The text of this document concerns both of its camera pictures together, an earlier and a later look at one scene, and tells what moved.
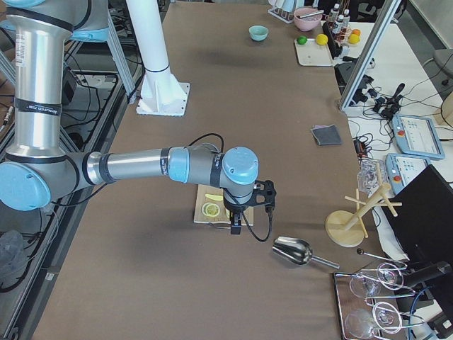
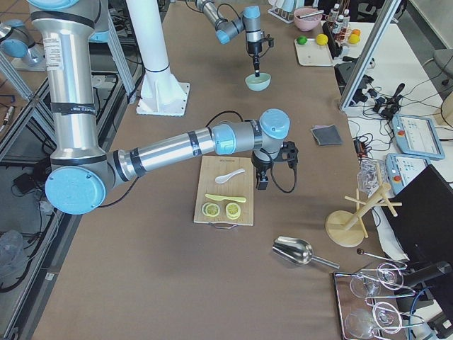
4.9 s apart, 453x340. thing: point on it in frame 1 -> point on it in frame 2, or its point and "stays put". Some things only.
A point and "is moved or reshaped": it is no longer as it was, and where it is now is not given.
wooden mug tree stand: (346, 229) stays put
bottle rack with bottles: (340, 24) stays put
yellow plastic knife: (216, 197) stays put
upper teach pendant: (417, 136) stays put
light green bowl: (258, 32) is moved or reshaped
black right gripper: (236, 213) -> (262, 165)
